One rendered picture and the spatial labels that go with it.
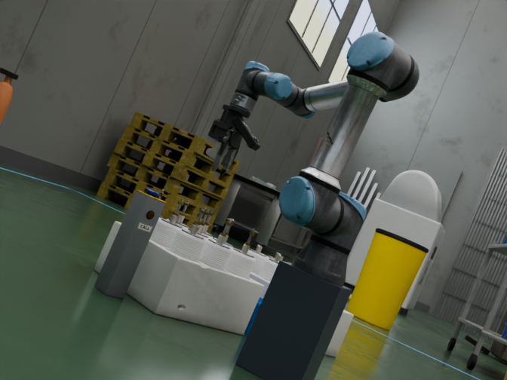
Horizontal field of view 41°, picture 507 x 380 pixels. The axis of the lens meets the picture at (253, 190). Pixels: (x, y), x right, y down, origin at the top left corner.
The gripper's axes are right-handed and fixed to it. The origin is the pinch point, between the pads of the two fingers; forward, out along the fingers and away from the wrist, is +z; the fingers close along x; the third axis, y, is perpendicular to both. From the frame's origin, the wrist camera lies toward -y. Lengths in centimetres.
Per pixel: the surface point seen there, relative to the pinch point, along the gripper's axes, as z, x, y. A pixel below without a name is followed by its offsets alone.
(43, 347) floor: 47, 81, -21
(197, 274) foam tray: 32.1, 1.3, -7.4
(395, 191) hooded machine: -81, -605, 78
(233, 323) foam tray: 44, -20, -17
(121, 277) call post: 40.6, 15.5, 8.2
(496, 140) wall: -276, -1040, 43
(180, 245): 25.9, 4.3, 0.2
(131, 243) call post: 30.4, 16.9, 8.8
